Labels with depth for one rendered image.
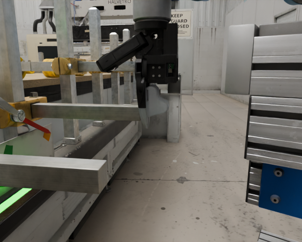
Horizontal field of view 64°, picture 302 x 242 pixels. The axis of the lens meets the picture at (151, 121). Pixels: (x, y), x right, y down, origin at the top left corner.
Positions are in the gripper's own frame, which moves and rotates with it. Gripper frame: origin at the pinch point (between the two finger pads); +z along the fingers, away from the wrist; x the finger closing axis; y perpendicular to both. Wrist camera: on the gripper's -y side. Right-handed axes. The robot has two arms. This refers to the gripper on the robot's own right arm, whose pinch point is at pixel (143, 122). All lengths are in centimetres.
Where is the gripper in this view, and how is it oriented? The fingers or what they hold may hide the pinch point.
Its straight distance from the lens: 52.2
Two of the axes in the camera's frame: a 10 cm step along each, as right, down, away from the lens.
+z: 0.1, 9.8, 2.1
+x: 1.5, -2.1, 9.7
